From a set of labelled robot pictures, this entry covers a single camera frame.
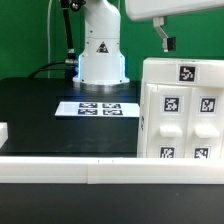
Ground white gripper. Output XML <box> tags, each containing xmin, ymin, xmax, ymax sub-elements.
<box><xmin>125</xmin><ymin>0</ymin><xmax>224</xmax><ymax>52</ymax></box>

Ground white cabinet top block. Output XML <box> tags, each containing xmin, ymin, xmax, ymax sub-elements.
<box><xmin>142</xmin><ymin>58</ymin><xmax>224</xmax><ymax>88</ymax></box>

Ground white cabinet body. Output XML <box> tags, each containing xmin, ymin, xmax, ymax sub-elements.
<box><xmin>136</xmin><ymin>79</ymin><xmax>224</xmax><ymax>160</ymax></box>

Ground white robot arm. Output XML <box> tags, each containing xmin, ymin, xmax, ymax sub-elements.
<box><xmin>59</xmin><ymin>0</ymin><xmax>224</xmax><ymax>89</ymax></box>

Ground black corrugated cable hose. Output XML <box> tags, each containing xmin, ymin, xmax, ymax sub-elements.
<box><xmin>27</xmin><ymin>0</ymin><xmax>87</xmax><ymax>81</ymax></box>

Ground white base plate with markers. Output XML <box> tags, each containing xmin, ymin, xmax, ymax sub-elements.
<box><xmin>55</xmin><ymin>101</ymin><xmax>139</xmax><ymax>118</ymax></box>

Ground white thin cable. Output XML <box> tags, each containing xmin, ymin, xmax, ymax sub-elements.
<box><xmin>46</xmin><ymin>0</ymin><xmax>54</xmax><ymax>80</ymax></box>

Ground white U-shaped obstacle frame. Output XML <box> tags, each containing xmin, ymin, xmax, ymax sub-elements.
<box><xmin>0</xmin><ymin>121</ymin><xmax>224</xmax><ymax>185</ymax></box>

